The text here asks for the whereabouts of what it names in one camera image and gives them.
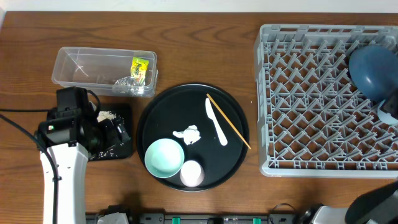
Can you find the pile of white rice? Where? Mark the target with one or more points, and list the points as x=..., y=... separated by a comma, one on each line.
x=103, y=154

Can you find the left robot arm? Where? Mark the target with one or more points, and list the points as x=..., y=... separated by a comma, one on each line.
x=75, y=133

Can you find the light blue cup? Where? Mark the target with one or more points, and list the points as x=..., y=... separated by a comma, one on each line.
x=385, y=117

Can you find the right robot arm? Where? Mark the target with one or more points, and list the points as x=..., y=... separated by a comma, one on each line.
x=378, y=206

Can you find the clear plastic bin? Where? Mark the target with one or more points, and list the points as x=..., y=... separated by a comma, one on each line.
x=98, y=69

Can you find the dark blue bowl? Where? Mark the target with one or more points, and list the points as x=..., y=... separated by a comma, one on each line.
x=373, y=70

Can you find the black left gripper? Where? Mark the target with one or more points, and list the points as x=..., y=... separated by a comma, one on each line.
x=112, y=135

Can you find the mint green bowl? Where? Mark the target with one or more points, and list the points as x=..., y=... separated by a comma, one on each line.
x=164, y=158

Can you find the wooden chopstick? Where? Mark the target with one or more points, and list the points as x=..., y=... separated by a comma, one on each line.
x=228, y=120

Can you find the black square bin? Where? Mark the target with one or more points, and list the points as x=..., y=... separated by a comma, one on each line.
x=124, y=110

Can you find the white plastic knife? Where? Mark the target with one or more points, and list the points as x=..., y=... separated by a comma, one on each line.
x=210, y=113

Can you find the crumpled silver foil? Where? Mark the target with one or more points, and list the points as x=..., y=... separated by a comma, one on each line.
x=129, y=85

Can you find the yellow snack wrapper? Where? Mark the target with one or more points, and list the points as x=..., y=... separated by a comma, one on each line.
x=138, y=70

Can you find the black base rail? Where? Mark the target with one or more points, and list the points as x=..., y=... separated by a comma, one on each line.
x=162, y=217

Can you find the crumpled white tissue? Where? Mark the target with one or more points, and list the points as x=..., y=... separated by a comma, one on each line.
x=190, y=135

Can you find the pink cup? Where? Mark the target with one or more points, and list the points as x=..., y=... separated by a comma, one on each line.
x=192, y=174

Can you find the round black tray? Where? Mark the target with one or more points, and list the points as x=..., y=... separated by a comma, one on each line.
x=181, y=106

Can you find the grey dishwasher rack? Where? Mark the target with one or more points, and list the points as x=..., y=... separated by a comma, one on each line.
x=311, y=119

